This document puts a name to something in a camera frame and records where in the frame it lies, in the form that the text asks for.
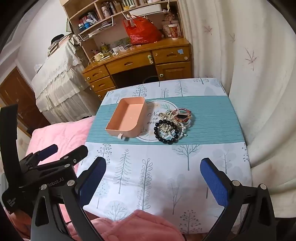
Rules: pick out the white plastic basket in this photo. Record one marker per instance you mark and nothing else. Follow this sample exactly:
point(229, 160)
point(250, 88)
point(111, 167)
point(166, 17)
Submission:
point(148, 10)

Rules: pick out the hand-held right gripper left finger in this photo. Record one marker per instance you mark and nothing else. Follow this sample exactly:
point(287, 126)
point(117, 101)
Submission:
point(92, 182)

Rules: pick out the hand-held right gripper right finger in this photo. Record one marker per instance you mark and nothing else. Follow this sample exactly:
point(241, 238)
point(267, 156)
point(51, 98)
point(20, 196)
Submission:
point(215, 183)

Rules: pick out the red patterned cup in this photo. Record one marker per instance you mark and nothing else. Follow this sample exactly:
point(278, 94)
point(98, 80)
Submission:
point(174, 31)

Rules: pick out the pink fleece garment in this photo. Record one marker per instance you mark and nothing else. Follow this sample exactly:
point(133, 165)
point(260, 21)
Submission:
point(138, 227)

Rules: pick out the red plastic bag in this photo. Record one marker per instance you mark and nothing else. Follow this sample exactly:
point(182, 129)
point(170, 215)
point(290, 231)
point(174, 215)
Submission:
point(143, 30)

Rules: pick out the white lace cover cloth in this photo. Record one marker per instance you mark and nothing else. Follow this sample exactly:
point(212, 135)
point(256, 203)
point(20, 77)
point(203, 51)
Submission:
point(57, 81)

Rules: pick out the pale green drawer ornament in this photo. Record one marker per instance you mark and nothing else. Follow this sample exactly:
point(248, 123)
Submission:
point(150, 59)

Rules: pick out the wooden desk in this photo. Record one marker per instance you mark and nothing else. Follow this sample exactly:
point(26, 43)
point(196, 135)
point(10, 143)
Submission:
point(129, 61)

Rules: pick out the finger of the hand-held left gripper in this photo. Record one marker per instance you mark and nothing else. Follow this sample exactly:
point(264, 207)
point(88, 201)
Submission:
point(77, 154)
point(49, 149)

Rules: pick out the wooden desk hutch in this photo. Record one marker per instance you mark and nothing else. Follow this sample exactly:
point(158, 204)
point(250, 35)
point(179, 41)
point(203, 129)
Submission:
point(92, 7)

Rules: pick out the brown wooden door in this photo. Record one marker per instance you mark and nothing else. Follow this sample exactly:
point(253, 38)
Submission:
point(16, 97)

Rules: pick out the white leaf print curtain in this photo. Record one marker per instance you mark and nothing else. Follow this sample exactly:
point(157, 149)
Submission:
point(254, 81)

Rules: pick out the pink blanket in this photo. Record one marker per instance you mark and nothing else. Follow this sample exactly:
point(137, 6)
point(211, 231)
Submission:
point(57, 134)

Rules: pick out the stack of books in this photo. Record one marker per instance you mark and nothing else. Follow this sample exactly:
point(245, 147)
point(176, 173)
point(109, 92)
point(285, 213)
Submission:
point(59, 44)

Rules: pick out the pink plastic box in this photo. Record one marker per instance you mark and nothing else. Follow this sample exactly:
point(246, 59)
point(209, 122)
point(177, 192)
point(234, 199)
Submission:
point(127, 115)

